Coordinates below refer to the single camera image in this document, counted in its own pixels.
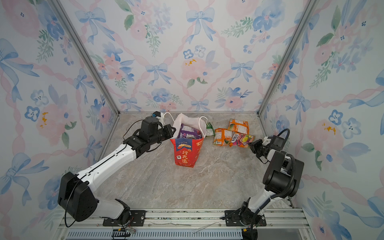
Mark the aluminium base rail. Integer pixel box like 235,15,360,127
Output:
53,208,315,240

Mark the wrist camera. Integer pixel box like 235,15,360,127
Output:
152,111,162,119
263,137,272,146

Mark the green snack pack back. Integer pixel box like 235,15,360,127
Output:
206,122,215,137

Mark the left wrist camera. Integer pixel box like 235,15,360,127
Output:
152,111,162,119

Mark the red paper bag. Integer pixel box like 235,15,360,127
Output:
161,113,208,168

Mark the purple berries candy pack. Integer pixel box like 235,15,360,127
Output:
177,124,203,140

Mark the orange snack pack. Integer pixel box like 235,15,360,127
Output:
213,128,233,147
228,119,250,135

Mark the pink fruit candy pack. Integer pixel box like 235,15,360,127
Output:
229,133,255,148

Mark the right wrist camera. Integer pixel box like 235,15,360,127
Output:
263,137,272,146

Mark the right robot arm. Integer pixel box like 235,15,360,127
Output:
239,136,304,227

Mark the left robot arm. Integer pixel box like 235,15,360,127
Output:
58,112,177,226

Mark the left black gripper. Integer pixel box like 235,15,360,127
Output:
149,124,177,147

